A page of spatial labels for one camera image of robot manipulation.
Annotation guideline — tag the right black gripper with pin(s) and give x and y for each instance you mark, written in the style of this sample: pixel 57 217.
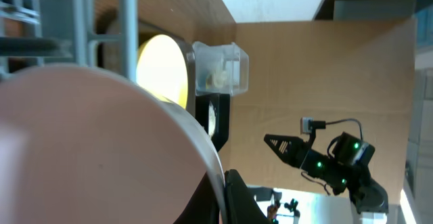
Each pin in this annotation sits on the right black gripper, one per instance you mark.
pixel 290 150

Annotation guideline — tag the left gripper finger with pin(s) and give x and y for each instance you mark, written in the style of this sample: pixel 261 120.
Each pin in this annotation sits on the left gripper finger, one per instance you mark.
pixel 240 204

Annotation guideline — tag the white tissue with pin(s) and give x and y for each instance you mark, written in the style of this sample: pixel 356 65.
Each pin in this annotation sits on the white tissue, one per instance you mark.
pixel 217 79

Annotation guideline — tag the pink bowl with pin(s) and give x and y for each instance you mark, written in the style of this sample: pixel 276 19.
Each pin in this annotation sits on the pink bowl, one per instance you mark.
pixel 84 145

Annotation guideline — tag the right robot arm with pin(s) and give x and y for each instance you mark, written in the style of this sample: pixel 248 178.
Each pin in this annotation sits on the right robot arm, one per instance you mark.
pixel 346 168

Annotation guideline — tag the grey plastic dishwasher rack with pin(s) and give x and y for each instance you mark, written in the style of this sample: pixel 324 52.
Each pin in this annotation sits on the grey plastic dishwasher rack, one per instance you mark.
pixel 51 31

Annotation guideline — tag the black rectangular tray bin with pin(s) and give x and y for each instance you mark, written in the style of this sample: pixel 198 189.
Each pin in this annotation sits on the black rectangular tray bin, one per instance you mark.
pixel 222 103

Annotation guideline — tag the food scraps pile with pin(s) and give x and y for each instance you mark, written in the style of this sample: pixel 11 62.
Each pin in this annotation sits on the food scraps pile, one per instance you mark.
pixel 212 120

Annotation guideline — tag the clear plastic bin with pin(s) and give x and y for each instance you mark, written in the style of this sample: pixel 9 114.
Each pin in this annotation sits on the clear plastic bin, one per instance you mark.
pixel 229 57

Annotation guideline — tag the yellow round plate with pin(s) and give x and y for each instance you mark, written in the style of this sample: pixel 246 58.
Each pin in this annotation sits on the yellow round plate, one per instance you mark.
pixel 161 70

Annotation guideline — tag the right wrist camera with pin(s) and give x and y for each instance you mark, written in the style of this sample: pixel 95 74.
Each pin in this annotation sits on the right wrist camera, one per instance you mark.
pixel 306 127

